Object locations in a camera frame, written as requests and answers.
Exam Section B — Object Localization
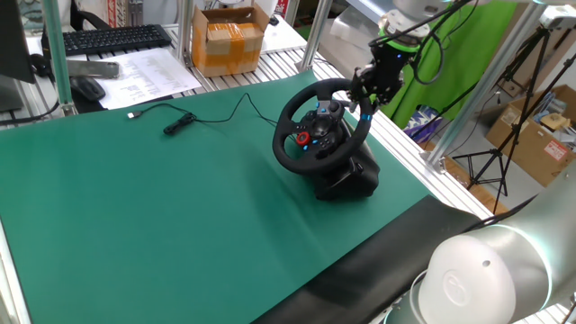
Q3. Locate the black table mat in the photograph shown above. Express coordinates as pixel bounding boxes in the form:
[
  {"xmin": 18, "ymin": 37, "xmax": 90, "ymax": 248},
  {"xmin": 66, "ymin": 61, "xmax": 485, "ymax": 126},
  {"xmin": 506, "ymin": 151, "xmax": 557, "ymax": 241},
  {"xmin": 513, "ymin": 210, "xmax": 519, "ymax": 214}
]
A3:
[{"xmin": 251, "ymin": 193, "xmax": 483, "ymax": 324}]

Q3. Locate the large open cardboard box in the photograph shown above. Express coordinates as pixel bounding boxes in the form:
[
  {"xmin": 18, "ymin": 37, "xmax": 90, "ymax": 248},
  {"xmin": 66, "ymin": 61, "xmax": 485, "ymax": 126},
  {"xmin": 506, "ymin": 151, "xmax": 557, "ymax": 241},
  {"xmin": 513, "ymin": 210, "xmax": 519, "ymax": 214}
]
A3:
[{"xmin": 485, "ymin": 84, "xmax": 576, "ymax": 188}]

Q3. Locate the aluminium frame post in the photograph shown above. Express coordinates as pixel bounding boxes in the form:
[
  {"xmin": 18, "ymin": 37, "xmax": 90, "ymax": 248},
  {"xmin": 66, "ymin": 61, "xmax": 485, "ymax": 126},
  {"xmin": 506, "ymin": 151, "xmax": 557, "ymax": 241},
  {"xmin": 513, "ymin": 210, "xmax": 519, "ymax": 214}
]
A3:
[
  {"xmin": 295, "ymin": 0, "xmax": 335, "ymax": 72},
  {"xmin": 174, "ymin": 0, "xmax": 195, "ymax": 65},
  {"xmin": 40, "ymin": 0, "xmax": 77, "ymax": 117},
  {"xmin": 425, "ymin": 3, "xmax": 549, "ymax": 176}
]

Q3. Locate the taped cardboard box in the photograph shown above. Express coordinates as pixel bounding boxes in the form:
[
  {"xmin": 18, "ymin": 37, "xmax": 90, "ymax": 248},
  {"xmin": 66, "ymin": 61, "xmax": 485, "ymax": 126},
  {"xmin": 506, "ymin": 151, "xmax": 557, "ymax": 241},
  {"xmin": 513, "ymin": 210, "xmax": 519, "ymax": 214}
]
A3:
[{"xmin": 191, "ymin": 3, "xmax": 271, "ymax": 78}]

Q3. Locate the black monitor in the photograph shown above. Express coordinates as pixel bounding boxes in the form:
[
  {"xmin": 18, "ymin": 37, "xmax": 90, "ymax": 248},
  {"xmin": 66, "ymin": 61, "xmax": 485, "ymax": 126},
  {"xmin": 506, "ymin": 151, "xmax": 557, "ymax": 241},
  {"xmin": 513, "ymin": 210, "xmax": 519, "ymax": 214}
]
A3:
[{"xmin": 0, "ymin": 0, "xmax": 37, "ymax": 113}]

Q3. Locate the green table mat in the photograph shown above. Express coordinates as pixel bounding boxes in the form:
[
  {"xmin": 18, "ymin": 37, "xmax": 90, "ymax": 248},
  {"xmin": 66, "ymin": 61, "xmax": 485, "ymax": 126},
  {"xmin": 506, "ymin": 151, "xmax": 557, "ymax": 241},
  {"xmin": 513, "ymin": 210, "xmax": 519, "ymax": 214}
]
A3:
[{"xmin": 0, "ymin": 69, "xmax": 436, "ymax": 324}]

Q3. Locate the black steering wheel base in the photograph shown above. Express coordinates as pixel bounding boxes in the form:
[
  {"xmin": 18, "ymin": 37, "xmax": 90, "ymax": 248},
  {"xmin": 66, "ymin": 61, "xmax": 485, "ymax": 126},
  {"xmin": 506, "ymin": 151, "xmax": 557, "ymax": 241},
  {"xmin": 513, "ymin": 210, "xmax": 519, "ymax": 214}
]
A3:
[{"xmin": 310, "ymin": 115, "xmax": 382, "ymax": 202}]

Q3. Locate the black keyboard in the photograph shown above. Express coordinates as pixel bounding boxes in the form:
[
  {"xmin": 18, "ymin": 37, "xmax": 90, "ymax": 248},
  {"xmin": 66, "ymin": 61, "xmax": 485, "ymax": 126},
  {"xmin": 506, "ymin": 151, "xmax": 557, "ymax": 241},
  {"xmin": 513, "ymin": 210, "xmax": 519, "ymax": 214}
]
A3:
[{"xmin": 40, "ymin": 23, "xmax": 174, "ymax": 58}]

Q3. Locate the black tripod stand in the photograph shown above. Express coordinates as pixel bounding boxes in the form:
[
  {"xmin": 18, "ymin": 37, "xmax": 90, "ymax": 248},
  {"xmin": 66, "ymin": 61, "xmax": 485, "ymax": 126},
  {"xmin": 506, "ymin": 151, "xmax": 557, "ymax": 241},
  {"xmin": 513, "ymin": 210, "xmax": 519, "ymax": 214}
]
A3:
[{"xmin": 452, "ymin": 26, "xmax": 576, "ymax": 215}]

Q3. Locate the printed white paper sheet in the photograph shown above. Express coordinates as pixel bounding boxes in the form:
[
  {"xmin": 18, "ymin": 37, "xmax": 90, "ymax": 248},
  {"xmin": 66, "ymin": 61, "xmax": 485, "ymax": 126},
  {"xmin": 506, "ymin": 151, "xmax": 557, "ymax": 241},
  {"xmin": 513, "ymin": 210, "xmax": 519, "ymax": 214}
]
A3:
[{"xmin": 92, "ymin": 47, "xmax": 203, "ymax": 111}]

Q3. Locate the grey mounted camera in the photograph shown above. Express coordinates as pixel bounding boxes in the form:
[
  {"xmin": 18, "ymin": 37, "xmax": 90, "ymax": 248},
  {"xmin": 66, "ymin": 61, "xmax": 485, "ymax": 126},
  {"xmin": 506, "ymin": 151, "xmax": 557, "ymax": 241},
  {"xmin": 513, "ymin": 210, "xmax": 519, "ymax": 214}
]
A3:
[{"xmin": 537, "ymin": 3, "xmax": 576, "ymax": 31}]

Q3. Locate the flat grey metal bar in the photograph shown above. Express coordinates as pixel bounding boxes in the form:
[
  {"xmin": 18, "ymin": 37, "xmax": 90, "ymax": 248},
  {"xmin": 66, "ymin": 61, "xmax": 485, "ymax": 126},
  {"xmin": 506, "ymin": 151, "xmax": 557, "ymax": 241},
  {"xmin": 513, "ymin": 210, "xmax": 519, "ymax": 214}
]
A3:
[{"xmin": 66, "ymin": 59, "xmax": 121, "ymax": 80}]

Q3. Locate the bright green cloth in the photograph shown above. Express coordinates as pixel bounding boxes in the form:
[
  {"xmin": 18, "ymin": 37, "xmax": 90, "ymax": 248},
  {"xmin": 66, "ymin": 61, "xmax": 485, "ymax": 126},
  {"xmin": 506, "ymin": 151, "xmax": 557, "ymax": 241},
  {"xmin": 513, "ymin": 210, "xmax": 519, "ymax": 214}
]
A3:
[{"xmin": 380, "ymin": 0, "xmax": 519, "ymax": 132}]

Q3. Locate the thin black USB cable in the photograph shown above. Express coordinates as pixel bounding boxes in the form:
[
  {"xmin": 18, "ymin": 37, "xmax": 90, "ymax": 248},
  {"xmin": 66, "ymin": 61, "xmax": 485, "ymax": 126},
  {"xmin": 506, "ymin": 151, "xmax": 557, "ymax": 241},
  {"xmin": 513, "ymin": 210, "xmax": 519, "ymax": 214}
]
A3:
[{"xmin": 127, "ymin": 92, "xmax": 289, "ymax": 140}]

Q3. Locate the black racing steering wheel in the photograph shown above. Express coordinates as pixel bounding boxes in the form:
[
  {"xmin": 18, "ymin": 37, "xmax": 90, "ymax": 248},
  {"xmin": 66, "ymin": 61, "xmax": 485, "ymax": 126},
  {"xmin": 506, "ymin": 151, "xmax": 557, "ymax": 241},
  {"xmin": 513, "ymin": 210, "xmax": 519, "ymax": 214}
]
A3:
[{"xmin": 271, "ymin": 76, "xmax": 375, "ymax": 176}]

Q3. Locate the black computer mouse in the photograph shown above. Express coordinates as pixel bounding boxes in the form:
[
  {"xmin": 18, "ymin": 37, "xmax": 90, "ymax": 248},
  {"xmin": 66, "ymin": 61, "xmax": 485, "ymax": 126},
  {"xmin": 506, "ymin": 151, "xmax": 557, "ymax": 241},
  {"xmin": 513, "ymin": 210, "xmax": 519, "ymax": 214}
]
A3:
[{"xmin": 69, "ymin": 75, "xmax": 107, "ymax": 103}]

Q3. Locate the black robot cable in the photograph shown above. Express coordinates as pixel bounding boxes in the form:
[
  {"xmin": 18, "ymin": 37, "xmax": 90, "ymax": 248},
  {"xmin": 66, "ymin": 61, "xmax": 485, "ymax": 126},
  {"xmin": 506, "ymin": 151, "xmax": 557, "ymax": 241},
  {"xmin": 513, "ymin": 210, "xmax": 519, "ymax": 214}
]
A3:
[{"xmin": 367, "ymin": 0, "xmax": 473, "ymax": 86}]

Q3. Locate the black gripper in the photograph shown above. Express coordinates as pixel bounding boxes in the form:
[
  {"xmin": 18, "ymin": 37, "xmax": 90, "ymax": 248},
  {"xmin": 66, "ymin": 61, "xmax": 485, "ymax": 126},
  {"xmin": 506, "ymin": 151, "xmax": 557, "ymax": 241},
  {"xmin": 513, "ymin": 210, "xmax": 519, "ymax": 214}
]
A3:
[{"xmin": 348, "ymin": 43, "xmax": 409, "ymax": 107}]

